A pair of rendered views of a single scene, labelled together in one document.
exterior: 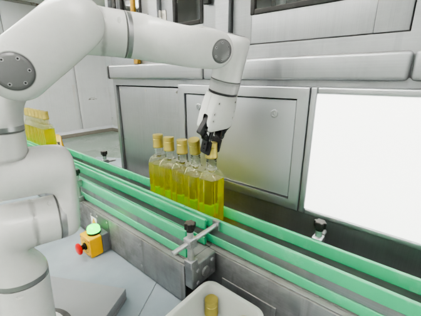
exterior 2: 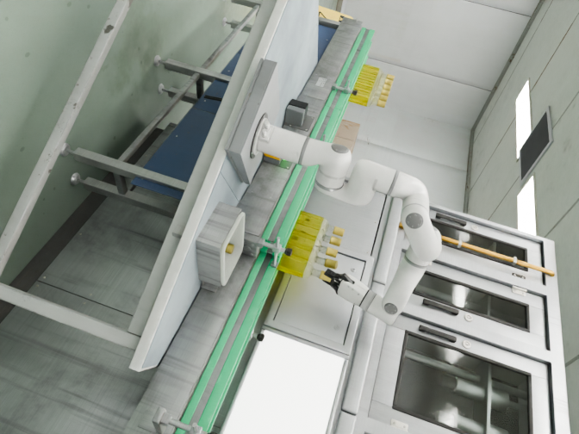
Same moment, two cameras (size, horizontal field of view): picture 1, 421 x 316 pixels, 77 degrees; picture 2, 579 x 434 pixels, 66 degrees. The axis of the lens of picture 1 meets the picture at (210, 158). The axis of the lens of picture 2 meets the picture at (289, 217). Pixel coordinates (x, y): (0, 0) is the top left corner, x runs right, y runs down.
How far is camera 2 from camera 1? 1.04 m
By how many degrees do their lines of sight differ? 10
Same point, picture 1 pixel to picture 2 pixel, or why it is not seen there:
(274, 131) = (323, 324)
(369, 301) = (227, 353)
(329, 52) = (367, 373)
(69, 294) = not seen: hidden behind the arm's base
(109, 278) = not seen: hidden behind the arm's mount
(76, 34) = (420, 250)
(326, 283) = (234, 331)
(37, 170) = (363, 194)
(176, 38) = (405, 288)
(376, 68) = (351, 394)
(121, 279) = not seen: hidden behind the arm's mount
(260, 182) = (287, 302)
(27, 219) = (339, 176)
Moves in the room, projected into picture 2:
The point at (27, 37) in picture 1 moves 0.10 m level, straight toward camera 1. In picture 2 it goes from (426, 232) to (425, 249)
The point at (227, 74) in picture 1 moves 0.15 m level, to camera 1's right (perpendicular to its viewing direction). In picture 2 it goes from (375, 306) to (362, 345)
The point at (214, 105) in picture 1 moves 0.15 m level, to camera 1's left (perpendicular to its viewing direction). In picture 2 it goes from (358, 291) to (371, 251)
